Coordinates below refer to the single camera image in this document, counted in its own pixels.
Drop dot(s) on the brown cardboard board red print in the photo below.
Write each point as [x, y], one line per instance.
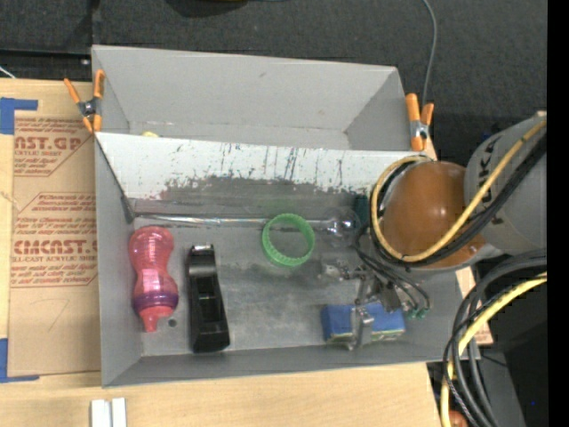
[53, 220]

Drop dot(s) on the small yellow round thing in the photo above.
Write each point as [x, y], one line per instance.
[150, 134]

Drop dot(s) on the pink plastic bottle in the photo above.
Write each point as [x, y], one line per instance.
[153, 274]

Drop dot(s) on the dark green flat block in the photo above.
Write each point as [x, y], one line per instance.
[361, 209]

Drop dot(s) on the black tape dispenser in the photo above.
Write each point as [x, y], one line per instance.
[206, 300]

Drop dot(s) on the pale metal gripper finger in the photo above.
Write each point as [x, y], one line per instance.
[363, 327]
[344, 270]

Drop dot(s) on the blue sponge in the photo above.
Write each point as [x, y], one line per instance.
[340, 323]

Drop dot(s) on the grey metal bin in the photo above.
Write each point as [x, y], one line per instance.
[275, 300]

